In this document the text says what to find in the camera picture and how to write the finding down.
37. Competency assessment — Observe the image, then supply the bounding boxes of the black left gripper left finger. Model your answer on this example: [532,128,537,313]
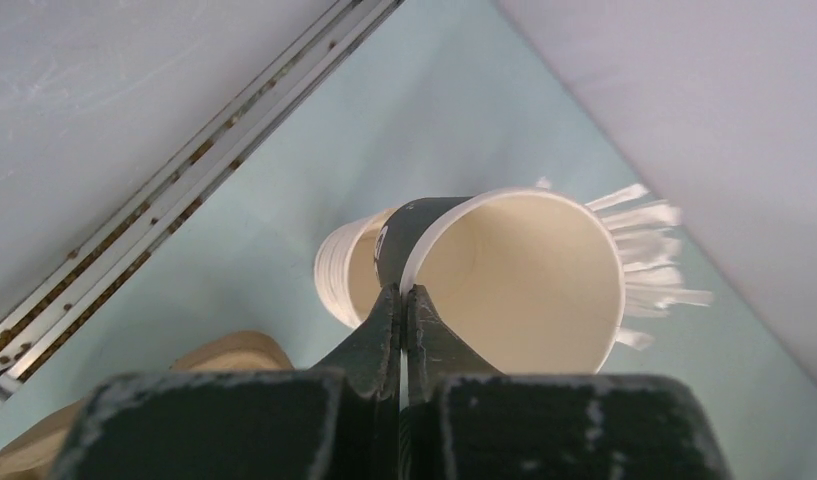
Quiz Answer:
[50,285,402,479]

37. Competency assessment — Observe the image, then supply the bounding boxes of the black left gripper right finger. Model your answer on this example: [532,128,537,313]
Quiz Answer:
[399,286,732,479]

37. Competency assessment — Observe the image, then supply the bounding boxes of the black sleeved paper cup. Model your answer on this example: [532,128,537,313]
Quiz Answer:
[374,187,625,374]

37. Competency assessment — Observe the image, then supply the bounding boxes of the stack of paper cups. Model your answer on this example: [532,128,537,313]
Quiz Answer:
[313,208,395,329]

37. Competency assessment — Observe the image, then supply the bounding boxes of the white wrapped straws bundle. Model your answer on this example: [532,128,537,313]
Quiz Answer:
[535,176,714,351]

